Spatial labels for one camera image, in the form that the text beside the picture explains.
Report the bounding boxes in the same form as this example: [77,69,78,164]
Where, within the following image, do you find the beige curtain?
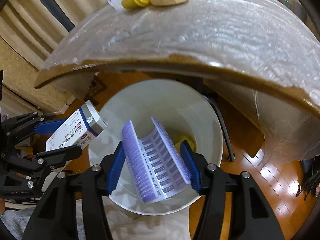
[1,0,107,70]

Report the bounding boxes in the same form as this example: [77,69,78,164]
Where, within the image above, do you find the clear plastic table cover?
[35,0,319,162]

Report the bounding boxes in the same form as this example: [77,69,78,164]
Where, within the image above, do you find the purple white medicine box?
[46,100,108,151]

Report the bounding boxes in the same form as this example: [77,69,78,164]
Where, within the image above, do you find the purple blister pill sheet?
[121,117,191,203]

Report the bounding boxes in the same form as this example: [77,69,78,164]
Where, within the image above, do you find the white round trash bin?
[88,79,223,216]

